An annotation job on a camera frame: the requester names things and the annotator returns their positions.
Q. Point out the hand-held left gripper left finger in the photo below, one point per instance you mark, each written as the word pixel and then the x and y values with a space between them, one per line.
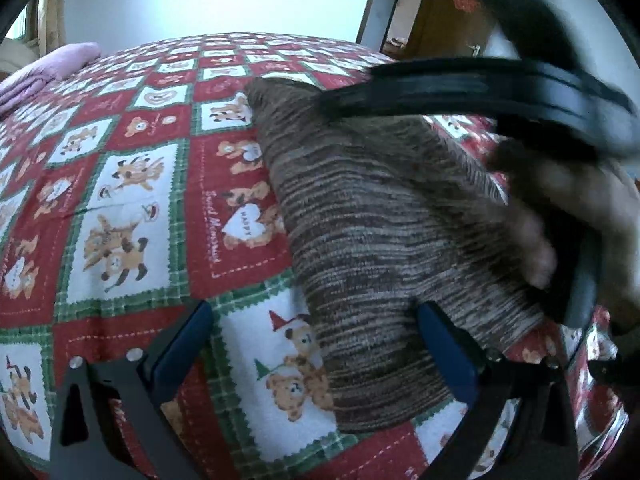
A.
pixel 182 355

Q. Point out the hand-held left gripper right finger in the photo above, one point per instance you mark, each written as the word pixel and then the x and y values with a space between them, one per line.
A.
pixel 445 350

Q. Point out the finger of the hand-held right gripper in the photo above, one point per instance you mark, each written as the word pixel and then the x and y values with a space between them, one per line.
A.
pixel 500 87

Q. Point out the brown striped knit sweater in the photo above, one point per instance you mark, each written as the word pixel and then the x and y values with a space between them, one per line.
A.
pixel 360 240

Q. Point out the person's right hand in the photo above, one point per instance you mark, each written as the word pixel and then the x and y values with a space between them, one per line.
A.
pixel 530 240

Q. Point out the brown wooden door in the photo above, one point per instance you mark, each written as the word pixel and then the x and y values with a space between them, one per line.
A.
pixel 440 15

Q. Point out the red checkered bear print blanket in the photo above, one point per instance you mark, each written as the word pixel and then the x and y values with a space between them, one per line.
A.
pixel 125 170

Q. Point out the purple folded blanket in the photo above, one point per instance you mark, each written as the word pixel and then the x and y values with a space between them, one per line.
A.
pixel 50 67

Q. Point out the beige wooden headboard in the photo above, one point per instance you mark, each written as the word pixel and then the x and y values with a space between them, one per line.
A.
pixel 12 57

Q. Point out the beige curtain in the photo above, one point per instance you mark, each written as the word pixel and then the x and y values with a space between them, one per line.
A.
pixel 50 15

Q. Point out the window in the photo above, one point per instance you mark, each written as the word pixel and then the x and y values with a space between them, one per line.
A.
pixel 20 25

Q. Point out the grey door frame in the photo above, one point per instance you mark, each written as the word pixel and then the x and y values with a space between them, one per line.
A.
pixel 385 5

